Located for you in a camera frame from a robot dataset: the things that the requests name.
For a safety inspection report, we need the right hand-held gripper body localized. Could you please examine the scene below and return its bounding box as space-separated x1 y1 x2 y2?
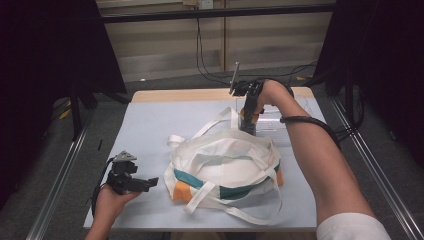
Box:
229 61 266 122

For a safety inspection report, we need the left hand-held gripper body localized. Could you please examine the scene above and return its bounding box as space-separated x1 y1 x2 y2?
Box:
106 150 150 196

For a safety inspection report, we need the small orange object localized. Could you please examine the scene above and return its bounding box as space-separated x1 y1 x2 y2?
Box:
239 108 261 125

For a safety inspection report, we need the white canvas bag green orange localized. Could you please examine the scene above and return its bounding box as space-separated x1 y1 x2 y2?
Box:
163 106 285 226

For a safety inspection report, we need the clear plastic container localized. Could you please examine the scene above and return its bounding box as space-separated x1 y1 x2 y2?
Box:
234 94 315 148

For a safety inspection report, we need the person's right hand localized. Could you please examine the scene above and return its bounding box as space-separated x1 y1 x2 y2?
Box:
255 79 295 116

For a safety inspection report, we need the person's left hand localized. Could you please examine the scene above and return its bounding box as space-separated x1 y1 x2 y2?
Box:
94 184 142 222

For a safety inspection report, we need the pale blue table mat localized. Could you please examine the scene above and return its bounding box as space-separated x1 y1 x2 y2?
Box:
83 99 328 231

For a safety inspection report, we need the black metal stand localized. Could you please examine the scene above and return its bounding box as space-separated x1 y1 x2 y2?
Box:
68 83 132 142

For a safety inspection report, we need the black horizontal bar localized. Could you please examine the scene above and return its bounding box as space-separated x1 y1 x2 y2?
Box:
99 3 336 24

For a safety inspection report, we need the black curtain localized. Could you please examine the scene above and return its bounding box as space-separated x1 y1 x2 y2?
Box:
0 0 128 209
312 0 424 161

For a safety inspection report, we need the white sleeve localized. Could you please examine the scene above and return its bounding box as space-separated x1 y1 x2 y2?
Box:
315 212 393 240

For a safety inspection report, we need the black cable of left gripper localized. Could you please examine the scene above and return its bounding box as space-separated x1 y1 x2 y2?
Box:
90 156 116 218

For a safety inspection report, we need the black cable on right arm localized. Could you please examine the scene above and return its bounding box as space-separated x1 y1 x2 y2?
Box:
279 114 342 151

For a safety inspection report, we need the metal floor rail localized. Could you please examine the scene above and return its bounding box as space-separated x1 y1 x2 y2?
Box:
25 109 95 240
329 96 424 240

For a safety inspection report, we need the black hanging cable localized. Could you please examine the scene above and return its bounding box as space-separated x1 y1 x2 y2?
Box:
195 18 232 86

